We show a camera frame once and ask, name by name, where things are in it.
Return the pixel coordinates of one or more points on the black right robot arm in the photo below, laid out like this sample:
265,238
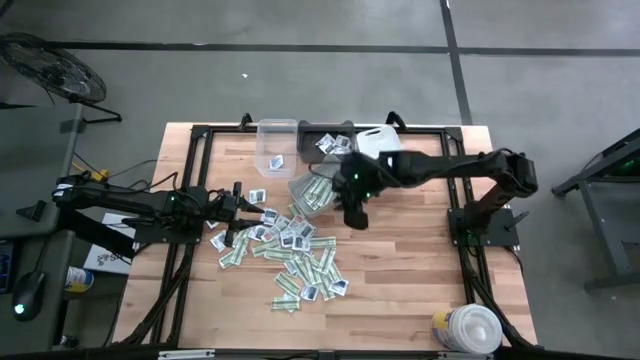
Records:
450,167

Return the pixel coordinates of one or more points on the black desk clamp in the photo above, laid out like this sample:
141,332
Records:
31,211

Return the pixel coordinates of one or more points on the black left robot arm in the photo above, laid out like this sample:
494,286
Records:
125,202

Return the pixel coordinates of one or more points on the dark metal cart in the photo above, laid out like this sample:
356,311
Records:
600,210

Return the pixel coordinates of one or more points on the white plastic bin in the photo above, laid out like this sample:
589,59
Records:
375,140

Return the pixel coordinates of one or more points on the grey side desk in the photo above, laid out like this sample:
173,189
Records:
35,150

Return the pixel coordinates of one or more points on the small white yellow canister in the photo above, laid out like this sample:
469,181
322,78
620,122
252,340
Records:
79,280

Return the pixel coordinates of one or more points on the yellow power plug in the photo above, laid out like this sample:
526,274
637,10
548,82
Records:
101,175

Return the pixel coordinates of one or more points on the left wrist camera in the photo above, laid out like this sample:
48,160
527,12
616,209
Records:
222,207

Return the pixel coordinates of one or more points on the silver aluminium bracket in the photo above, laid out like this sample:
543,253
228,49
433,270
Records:
186,354
465,356

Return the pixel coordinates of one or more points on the light grey plastic bin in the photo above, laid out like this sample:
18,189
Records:
300,187

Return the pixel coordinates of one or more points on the red-label white packet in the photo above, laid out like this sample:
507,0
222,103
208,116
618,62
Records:
271,234

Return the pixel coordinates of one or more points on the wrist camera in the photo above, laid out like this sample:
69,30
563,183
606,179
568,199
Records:
356,219
222,207

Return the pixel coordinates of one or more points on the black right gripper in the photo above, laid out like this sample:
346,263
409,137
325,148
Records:
357,197

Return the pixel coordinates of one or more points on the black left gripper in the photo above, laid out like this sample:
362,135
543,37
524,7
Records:
235,215

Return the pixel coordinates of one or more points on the black floor fan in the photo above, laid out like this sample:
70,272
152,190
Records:
55,70

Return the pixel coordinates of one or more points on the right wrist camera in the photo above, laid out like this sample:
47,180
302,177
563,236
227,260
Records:
356,219

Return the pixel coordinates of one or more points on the blue-label alcohol pad packet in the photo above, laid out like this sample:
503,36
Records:
276,162
309,292
339,287

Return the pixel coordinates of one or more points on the BZK antiseptic towelette packet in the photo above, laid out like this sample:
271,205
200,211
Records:
269,216
301,243
219,242
305,229
287,239
282,222
342,141
257,196
258,232
340,150
212,224
325,144

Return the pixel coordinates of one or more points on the clear plastic bin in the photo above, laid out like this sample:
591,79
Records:
276,140

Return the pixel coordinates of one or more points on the dark grey plastic bin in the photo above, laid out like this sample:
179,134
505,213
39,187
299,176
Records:
310,145

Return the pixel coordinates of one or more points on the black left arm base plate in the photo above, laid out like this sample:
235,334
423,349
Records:
155,234

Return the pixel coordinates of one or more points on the dark device on desk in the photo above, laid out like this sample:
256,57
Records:
5,267

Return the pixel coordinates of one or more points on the black computer mouse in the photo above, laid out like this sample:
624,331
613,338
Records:
30,295

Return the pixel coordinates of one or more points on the white cardboard box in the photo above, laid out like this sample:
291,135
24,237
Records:
107,257

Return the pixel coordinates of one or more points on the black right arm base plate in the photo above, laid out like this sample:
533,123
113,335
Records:
500,235

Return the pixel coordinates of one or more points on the disinfectant wipes canister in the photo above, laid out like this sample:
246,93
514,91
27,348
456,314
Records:
472,330

